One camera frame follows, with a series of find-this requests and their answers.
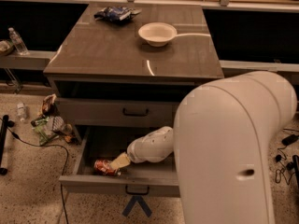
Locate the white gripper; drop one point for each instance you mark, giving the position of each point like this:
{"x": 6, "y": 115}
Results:
{"x": 135, "y": 153}

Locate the red coke can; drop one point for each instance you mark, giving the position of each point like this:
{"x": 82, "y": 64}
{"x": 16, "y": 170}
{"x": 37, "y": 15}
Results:
{"x": 103, "y": 167}

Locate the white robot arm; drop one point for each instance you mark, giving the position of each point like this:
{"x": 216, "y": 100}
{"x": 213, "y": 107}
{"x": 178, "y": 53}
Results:
{"x": 220, "y": 140}

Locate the open grey middle drawer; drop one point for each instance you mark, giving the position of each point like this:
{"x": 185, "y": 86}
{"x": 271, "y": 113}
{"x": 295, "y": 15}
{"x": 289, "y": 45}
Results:
{"x": 101, "y": 142}

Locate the grey drawer cabinet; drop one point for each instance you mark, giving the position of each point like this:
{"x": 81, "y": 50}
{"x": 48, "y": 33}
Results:
{"x": 100, "y": 60}

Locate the green snack packets on floor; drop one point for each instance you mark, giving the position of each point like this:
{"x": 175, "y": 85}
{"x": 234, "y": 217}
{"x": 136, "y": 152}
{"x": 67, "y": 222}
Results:
{"x": 50, "y": 127}

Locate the brown snack bag on floor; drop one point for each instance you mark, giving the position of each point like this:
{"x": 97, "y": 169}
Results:
{"x": 48, "y": 107}

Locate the small water bottle on floor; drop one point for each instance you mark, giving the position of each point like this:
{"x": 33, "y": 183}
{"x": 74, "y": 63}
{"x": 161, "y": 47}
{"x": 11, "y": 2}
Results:
{"x": 21, "y": 111}

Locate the black stand left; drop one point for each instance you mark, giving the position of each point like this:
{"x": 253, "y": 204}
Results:
{"x": 6, "y": 125}

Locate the white bowl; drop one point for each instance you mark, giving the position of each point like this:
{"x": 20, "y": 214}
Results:
{"x": 157, "y": 34}

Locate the blue chip bag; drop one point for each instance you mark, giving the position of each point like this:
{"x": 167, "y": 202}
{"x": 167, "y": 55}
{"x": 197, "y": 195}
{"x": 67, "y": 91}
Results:
{"x": 116, "y": 14}

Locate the clear water bottle on ledge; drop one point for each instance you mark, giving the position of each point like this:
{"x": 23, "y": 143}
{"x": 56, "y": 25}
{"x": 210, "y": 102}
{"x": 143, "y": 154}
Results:
{"x": 17, "y": 41}

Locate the bowl on left ledge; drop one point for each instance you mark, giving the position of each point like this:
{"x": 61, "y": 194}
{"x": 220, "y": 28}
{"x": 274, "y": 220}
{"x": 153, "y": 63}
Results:
{"x": 6, "y": 47}

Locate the black drawer handle middle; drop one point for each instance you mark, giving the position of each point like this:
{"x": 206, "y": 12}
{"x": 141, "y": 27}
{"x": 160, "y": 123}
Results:
{"x": 137, "y": 190}

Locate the black drawer handle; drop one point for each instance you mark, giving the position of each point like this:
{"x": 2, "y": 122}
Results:
{"x": 137, "y": 190}
{"x": 129, "y": 113}

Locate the black drawer handle upper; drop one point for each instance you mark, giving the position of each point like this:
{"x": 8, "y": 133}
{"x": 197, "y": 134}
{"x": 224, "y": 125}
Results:
{"x": 129, "y": 113}

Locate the black power adapter with cable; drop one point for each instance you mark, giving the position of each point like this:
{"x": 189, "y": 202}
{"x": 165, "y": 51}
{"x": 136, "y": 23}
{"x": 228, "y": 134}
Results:
{"x": 287, "y": 169}

